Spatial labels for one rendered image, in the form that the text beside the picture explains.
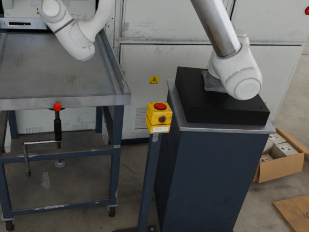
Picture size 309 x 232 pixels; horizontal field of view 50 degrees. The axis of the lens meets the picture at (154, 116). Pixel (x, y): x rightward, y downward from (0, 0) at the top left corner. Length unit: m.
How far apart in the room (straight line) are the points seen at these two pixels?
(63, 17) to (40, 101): 0.35
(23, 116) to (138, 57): 0.83
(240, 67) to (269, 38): 1.14
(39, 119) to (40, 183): 0.49
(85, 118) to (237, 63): 1.28
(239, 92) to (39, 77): 0.86
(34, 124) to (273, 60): 1.71
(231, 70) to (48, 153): 0.90
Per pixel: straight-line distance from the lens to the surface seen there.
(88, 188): 1.94
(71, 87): 1.48
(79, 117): 2.30
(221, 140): 1.56
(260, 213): 2.27
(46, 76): 1.57
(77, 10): 2.03
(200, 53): 2.25
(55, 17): 1.39
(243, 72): 1.33
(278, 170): 2.48
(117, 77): 1.56
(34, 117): 2.29
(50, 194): 1.92
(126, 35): 2.05
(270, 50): 2.51
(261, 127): 1.60
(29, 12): 2.03
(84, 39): 1.42
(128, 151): 2.45
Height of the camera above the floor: 1.58
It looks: 34 degrees down
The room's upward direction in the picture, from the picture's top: 8 degrees clockwise
